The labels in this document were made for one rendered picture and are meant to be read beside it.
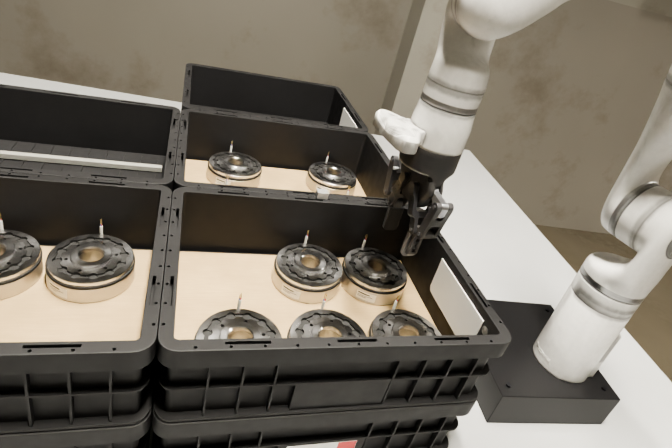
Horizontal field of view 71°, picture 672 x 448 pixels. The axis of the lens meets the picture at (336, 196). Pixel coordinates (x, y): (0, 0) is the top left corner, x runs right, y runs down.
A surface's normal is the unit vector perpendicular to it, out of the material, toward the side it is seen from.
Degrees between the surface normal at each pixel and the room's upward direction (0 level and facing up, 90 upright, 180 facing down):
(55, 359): 90
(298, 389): 90
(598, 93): 90
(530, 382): 0
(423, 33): 90
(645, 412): 0
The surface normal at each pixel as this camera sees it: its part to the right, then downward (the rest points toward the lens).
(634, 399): 0.23, -0.85
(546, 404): 0.14, 0.52
